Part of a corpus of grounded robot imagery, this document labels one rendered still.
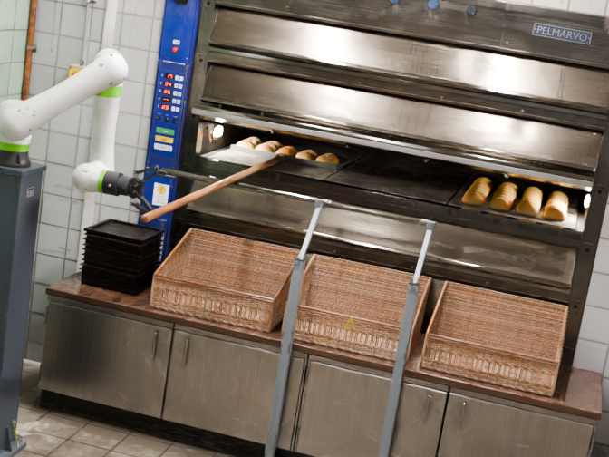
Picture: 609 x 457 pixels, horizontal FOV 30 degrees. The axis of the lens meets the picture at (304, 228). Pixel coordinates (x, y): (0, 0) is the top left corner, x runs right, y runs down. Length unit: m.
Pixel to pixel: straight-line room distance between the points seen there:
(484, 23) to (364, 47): 0.53
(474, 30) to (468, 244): 0.94
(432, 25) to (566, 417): 1.76
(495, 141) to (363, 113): 0.60
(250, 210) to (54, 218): 1.00
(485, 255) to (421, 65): 0.88
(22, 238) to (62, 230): 1.13
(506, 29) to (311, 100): 0.92
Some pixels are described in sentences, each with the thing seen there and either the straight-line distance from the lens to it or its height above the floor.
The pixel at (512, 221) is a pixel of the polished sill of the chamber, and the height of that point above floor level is 1.17.
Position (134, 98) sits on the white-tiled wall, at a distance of 5.43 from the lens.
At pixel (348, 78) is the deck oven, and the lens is 5.13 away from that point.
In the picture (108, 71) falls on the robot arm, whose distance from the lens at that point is 4.29.
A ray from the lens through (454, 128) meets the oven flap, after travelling 5.06.
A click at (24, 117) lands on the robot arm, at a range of 4.31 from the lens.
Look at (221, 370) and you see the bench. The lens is 4.93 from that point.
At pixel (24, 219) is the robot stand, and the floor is 1.00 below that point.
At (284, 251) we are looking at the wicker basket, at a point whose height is 0.83.
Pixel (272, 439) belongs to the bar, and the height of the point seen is 0.16.
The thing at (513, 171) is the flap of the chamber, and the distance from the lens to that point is 4.91.
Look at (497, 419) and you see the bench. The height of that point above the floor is 0.45.
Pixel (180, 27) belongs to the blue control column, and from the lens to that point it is 5.30.
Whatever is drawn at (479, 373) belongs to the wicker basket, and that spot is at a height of 0.61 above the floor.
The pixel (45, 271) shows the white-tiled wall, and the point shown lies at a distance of 5.76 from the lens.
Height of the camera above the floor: 2.07
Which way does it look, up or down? 12 degrees down
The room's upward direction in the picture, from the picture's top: 9 degrees clockwise
